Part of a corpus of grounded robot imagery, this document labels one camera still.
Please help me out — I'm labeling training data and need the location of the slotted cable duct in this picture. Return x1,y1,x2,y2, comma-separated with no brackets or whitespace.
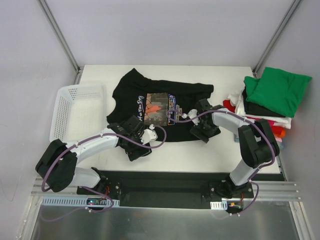
210,200,228,211
42,196,120,208

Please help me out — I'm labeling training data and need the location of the magenta folded t-shirt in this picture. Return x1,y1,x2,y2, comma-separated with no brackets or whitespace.
267,120,275,126

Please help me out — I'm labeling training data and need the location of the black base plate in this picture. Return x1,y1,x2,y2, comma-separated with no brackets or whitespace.
76,169,255,210

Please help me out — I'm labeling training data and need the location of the green folded t-shirt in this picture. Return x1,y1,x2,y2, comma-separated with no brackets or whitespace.
244,67,313,118

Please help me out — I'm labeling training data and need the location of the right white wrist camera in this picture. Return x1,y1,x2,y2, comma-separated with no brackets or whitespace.
181,109,200,126

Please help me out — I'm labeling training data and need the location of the white plastic basket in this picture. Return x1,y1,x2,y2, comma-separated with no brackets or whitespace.
49,83,107,143

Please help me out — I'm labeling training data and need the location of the aluminium corner post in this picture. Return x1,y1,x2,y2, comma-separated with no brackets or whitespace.
251,0,303,78
37,0,84,85

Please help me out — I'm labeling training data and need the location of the black folded t-shirt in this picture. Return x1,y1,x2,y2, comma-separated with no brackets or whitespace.
242,88,285,118

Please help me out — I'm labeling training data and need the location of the black graphic t-shirt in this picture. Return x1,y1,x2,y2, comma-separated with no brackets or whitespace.
106,68,214,143

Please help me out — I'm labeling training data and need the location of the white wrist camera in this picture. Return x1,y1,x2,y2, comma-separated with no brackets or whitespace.
181,109,200,126
140,124,158,145

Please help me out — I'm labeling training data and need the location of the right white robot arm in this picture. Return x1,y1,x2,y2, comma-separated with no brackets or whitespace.
186,99,280,199

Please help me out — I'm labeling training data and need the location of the aluminium rail frame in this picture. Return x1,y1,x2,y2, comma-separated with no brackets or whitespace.
31,149,301,201

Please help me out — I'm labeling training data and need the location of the right slotted cable duct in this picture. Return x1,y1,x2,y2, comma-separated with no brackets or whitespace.
210,200,228,211

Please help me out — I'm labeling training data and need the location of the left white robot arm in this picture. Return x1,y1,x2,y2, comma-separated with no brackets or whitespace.
35,116,158,195

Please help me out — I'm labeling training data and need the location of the white folded t-shirt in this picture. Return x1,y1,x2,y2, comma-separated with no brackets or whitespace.
227,91,292,129

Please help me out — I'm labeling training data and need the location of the left aluminium corner post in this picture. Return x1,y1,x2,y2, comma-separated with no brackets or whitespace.
37,0,84,85

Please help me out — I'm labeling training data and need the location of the orange folded t-shirt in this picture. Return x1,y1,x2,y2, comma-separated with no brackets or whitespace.
272,128,286,138

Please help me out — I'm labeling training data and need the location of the light blue folded t-shirt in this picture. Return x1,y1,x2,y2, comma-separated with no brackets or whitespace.
234,134,284,150

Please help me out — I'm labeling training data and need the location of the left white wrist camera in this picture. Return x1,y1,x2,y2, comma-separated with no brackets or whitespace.
140,124,158,145

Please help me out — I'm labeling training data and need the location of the left slotted cable duct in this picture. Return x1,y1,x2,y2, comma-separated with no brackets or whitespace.
42,196,120,208

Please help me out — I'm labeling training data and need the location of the right aluminium corner post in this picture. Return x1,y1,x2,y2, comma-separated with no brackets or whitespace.
251,0,303,78

